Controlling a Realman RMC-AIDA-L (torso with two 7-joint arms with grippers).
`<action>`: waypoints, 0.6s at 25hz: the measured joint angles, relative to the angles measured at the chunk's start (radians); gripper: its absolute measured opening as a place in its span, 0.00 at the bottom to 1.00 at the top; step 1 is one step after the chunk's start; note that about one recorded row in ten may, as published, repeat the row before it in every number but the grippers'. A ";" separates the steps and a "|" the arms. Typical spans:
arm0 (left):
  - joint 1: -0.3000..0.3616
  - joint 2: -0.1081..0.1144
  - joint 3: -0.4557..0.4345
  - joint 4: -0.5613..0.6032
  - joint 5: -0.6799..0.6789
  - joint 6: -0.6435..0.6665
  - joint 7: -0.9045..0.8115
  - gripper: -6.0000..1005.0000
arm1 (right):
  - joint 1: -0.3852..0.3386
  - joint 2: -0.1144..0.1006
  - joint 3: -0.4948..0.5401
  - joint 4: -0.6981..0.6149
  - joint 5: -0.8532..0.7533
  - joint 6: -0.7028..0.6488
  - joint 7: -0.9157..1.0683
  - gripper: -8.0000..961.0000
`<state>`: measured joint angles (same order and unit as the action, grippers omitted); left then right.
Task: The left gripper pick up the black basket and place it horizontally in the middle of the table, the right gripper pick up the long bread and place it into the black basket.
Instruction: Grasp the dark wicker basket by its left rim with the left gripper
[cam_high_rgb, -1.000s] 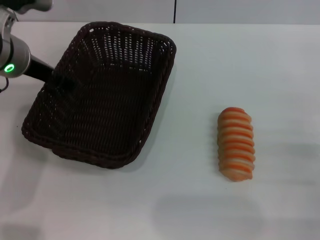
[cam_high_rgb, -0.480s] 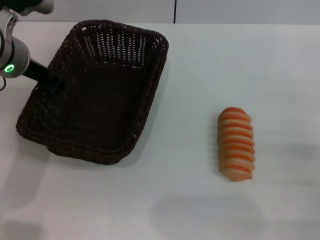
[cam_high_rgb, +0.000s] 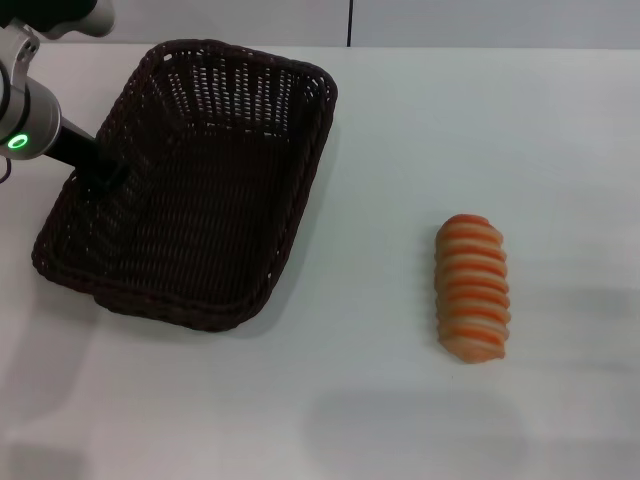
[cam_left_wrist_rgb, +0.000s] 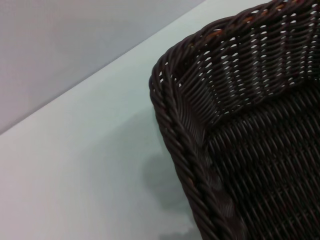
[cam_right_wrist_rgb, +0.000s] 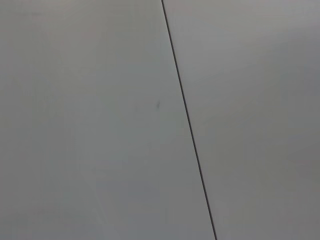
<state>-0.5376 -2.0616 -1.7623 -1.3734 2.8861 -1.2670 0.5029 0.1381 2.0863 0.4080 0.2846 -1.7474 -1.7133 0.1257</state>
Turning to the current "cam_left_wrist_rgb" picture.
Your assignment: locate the dark woven plastic basket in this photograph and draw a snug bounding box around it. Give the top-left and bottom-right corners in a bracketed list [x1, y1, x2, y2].
[148, 0, 320, 240]

